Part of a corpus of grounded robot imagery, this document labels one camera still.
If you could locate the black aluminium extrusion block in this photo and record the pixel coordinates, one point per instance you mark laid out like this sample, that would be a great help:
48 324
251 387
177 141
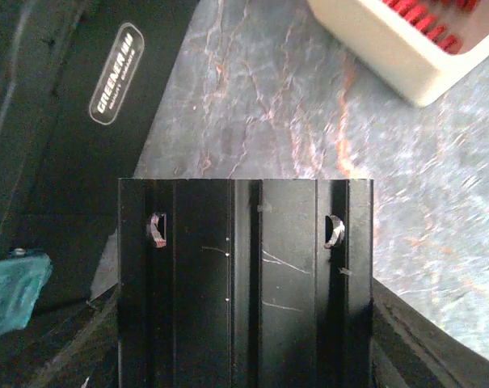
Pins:
245 282

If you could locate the white spring tray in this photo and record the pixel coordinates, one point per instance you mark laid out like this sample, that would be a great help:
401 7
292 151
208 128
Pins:
406 60

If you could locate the red spring in tray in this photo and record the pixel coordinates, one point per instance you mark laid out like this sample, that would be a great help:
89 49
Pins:
427 22

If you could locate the black toolbox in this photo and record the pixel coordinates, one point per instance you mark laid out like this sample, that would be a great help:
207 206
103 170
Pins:
80 85

